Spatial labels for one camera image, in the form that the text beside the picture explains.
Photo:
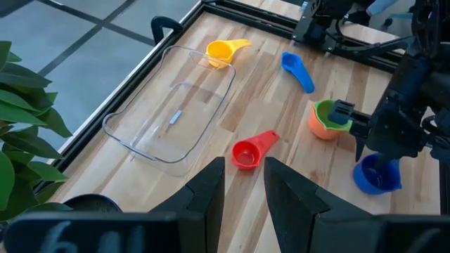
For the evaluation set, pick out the black plant pot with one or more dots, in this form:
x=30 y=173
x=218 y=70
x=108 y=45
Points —
x=91 y=204

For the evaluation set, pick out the red measuring cup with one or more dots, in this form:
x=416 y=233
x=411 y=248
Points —
x=260 y=144

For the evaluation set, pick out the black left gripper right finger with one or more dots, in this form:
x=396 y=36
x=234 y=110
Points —
x=288 y=200

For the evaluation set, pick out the green leafy plant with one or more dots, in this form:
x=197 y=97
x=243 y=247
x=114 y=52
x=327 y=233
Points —
x=21 y=105

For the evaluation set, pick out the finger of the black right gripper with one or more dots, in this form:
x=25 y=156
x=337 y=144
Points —
x=360 y=144
x=385 y=160

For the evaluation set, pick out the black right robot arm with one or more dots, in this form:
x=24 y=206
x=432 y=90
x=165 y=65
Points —
x=422 y=70

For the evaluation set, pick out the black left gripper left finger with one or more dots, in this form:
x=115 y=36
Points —
x=211 y=196

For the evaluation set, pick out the small blue measuring cup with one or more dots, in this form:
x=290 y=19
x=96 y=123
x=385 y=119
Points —
x=299 y=70

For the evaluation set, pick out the orange measuring cup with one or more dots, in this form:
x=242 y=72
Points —
x=318 y=130

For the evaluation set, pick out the purple measuring cup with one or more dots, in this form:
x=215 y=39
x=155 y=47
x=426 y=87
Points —
x=372 y=182

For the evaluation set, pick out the black table clamp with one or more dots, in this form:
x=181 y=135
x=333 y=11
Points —
x=158 y=24

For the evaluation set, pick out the green measuring cup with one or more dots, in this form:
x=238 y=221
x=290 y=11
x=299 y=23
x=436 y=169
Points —
x=321 y=112

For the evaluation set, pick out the yellow measuring cup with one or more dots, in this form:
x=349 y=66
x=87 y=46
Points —
x=219 y=49

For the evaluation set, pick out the clear plastic basket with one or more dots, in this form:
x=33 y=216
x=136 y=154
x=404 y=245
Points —
x=140 y=140

